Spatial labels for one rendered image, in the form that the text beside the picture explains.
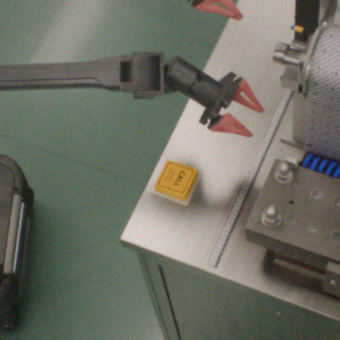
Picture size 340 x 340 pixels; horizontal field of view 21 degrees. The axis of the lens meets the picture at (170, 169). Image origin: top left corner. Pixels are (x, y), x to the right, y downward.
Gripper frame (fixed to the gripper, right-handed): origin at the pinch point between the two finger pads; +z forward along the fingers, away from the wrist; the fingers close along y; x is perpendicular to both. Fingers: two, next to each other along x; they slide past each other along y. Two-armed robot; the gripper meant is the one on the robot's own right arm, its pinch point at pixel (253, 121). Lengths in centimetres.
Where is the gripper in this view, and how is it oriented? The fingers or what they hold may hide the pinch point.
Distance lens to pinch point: 177.7
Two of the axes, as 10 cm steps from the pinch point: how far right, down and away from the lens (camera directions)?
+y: -4.0, 8.2, -4.0
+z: 8.3, 5.1, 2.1
